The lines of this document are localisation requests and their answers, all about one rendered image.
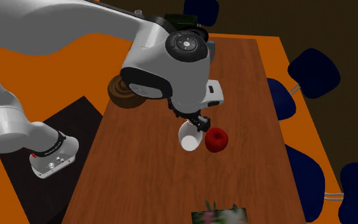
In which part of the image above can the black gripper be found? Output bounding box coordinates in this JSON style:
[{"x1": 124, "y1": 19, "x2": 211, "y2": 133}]
[{"x1": 167, "y1": 97, "x2": 211, "y2": 134}]

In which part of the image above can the red apple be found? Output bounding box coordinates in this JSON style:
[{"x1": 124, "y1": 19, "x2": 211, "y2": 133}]
[{"x1": 204, "y1": 127, "x2": 230, "y2": 153}]

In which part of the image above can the white cup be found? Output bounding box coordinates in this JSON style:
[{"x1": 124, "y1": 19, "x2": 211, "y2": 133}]
[{"x1": 178, "y1": 119, "x2": 203, "y2": 152}]

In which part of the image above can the brown wooden table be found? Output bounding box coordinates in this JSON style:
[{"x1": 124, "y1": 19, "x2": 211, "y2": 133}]
[{"x1": 61, "y1": 34, "x2": 307, "y2": 224}]

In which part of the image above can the grey blue object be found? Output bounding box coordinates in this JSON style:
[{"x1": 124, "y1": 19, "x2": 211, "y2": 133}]
[{"x1": 206, "y1": 40, "x2": 216, "y2": 62}]

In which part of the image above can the brown wooden bowl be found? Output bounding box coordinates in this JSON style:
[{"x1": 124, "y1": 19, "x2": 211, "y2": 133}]
[{"x1": 107, "y1": 74, "x2": 147, "y2": 109}]

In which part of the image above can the dark green box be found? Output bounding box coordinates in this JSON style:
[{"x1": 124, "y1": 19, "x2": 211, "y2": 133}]
[{"x1": 164, "y1": 13, "x2": 197, "y2": 32}]

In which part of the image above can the dark blue chair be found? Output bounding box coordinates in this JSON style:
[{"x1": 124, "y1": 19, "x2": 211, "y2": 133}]
[
  {"x1": 285, "y1": 143, "x2": 358, "y2": 224},
  {"x1": 266, "y1": 47, "x2": 341, "y2": 122},
  {"x1": 183, "y1": 0, "x2": 220, "y2": 28}
]

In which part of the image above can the black robot stand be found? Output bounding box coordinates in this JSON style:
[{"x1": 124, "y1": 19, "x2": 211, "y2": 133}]
[{"x1": 0, "y1": 95, "x2": 105, "y2": 224}]

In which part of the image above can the orange rug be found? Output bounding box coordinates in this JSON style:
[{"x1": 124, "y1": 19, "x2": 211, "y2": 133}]
[{"x1": 0, "y1": 32, "x2": 343, "y2": 224}]

